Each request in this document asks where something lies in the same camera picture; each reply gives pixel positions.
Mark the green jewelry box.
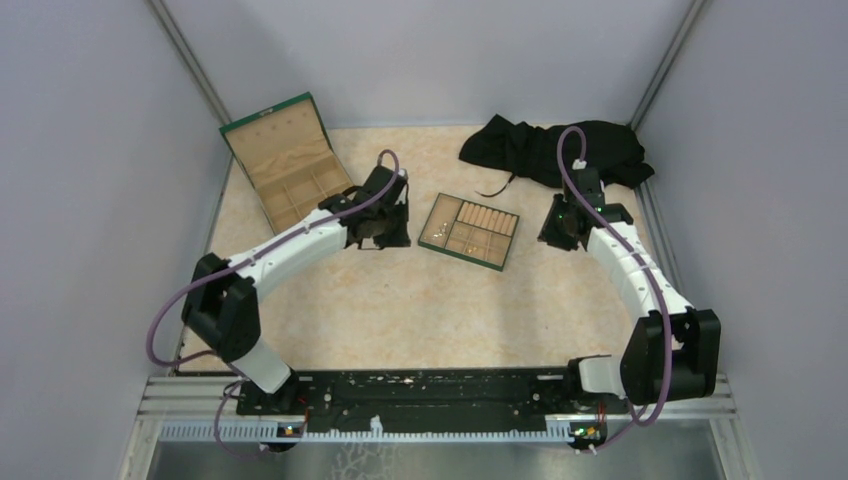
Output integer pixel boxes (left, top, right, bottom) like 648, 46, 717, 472
219, 92, 354, 235

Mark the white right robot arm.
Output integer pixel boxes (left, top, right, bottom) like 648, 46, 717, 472
538, 168, 721, 412

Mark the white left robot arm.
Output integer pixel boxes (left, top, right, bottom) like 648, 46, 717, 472
181, 164, 411, 414

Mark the black cloth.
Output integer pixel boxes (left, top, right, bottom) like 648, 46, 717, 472
458, 115, 655, 189

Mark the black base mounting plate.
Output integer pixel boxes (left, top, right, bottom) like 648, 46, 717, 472
236, 366, 627, 434

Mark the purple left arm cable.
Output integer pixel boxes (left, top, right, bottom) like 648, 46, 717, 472
145, 149, 401, 462

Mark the aluminium frame rail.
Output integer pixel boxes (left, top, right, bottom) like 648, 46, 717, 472
135, 374, 737, 445

